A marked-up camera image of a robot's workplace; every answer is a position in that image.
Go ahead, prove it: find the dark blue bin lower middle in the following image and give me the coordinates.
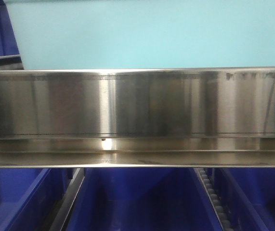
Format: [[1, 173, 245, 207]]
[[67, 167, 222, 231]]

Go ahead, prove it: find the light blue bin right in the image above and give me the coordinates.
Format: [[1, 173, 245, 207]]
[[5, 0, 275, 69]]

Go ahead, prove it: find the white roller track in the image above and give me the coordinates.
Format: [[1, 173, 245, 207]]
[[194, 167, 234, 231]]

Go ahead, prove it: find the dark blue bin lower right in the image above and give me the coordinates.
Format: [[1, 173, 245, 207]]
[[207, 167, 275, 231]]

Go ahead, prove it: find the dark blue bin lower left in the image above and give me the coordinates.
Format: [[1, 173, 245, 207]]
[[0, 168, 76, 231]]

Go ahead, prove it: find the steel shelf front rail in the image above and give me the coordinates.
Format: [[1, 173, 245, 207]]
[[0, 67, 275, 168]]

